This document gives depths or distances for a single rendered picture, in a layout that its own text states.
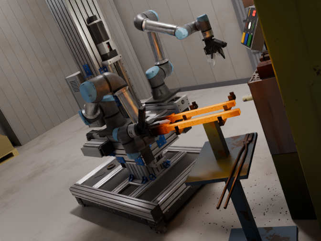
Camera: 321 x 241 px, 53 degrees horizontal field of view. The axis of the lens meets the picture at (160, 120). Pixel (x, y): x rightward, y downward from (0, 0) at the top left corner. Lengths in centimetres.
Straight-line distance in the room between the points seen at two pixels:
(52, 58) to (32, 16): 96
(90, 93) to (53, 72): 608
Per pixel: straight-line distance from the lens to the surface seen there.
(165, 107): 254
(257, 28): 232
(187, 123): 146
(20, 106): 751
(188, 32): 228
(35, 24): 796
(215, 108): 153
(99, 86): 181
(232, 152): 167
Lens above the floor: 142
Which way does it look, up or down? 17 degrees down
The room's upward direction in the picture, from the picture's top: 23 degrees counter-clockwise
